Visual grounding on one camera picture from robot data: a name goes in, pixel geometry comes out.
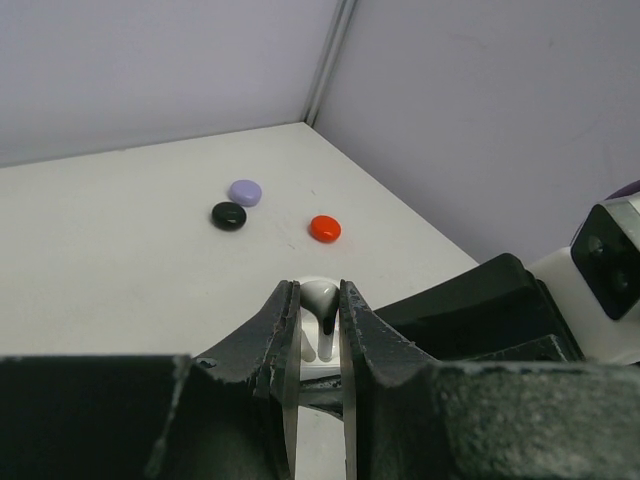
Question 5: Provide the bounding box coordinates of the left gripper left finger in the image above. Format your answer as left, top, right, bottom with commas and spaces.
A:
1, 281, 300, 479

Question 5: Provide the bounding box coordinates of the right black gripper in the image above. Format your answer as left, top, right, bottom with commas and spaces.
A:
375, 253, 585, 362

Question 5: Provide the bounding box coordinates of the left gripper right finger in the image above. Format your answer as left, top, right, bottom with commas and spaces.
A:
339, 281, 639, 479

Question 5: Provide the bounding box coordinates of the white earbud charging case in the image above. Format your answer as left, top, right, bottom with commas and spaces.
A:
297, 276, 340, 381

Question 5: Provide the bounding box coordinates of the white earbud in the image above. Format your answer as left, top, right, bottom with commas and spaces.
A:
300, 279, 339, 362

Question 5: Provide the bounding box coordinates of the red earbud charging case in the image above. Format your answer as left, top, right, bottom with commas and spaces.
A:
308, 215, 342, 243

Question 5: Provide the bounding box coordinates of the black earbud charging case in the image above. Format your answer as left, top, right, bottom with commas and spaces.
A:
211, 201, 247, 232

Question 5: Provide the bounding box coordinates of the purple earbud charging case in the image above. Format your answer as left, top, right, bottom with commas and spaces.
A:
228, 179, 262, 207

